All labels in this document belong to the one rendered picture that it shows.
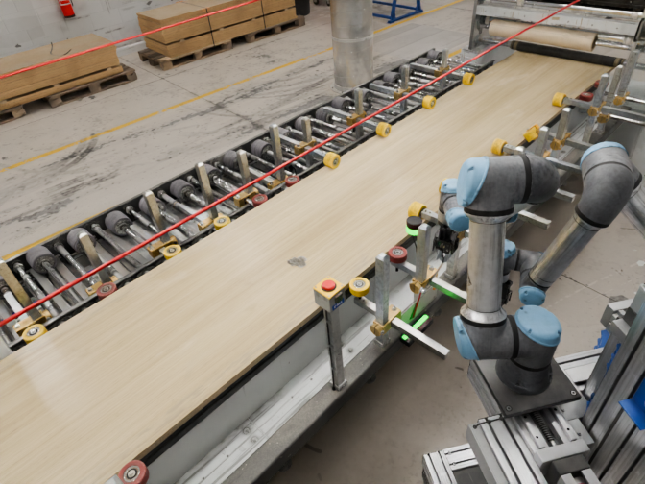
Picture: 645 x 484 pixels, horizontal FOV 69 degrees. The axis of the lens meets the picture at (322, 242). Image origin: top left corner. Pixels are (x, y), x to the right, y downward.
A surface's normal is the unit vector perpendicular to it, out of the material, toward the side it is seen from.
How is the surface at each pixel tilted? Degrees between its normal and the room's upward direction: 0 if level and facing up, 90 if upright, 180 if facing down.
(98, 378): 0
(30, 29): 90
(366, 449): 0
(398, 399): 0
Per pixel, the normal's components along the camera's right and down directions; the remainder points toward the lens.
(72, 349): -0.07, -0.77
